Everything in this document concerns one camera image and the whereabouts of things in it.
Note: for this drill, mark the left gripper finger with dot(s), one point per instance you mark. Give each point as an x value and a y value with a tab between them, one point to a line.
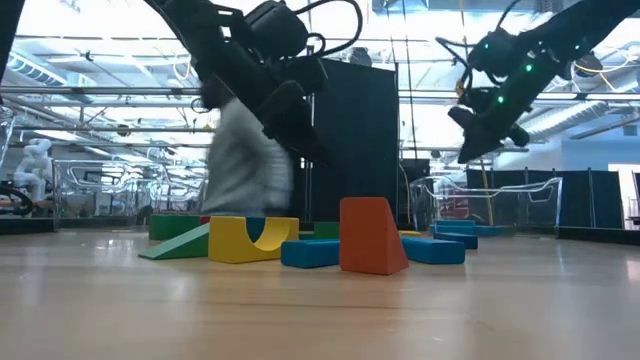
295	125

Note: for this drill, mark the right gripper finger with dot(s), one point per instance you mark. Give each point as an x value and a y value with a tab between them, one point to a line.
462	117
477	142

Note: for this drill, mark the blue rectangular block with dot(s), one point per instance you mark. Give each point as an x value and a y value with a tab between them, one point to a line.
454	225
462	241
310	252
492	230

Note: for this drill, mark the blue arch block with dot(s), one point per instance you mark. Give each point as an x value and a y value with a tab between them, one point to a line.
255	227

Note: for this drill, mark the long blue block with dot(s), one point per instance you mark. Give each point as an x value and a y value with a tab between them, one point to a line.
435	251

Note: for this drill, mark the yellow arch block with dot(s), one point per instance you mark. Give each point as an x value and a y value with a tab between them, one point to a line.
227	245

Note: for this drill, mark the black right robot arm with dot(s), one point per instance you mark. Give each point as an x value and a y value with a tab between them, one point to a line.
600	20

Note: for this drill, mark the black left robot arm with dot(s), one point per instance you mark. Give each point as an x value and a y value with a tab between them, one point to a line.
210	40

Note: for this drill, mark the white cloth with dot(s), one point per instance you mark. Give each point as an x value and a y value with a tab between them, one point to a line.
245	165

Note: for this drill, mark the black folding partition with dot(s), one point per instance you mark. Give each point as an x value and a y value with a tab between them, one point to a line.
360	140

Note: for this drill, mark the clear plastic bin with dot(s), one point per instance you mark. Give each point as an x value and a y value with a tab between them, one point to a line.
550	200
65	190

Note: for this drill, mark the green triangle block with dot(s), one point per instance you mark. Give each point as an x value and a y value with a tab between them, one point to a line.
327	230

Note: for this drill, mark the yellow rectangular block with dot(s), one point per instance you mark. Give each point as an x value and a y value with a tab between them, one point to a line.
410	233

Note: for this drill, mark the red arch block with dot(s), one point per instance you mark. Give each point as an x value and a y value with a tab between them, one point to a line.
205	220

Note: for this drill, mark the orange triangle block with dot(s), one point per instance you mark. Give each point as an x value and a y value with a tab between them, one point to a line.
367	240

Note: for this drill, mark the green arch block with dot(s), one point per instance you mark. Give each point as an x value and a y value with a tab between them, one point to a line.
170	226

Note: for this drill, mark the green wedge block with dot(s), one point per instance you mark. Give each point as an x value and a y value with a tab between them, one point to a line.
185	246

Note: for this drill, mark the white humanoid robot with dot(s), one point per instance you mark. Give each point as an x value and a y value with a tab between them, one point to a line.
32	165

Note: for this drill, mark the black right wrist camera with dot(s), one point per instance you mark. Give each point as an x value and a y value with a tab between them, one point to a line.
495	50

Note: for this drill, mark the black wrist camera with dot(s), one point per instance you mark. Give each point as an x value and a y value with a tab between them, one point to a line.
495	50
277	30

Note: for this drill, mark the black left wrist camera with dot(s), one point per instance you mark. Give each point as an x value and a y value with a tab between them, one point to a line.
277	30

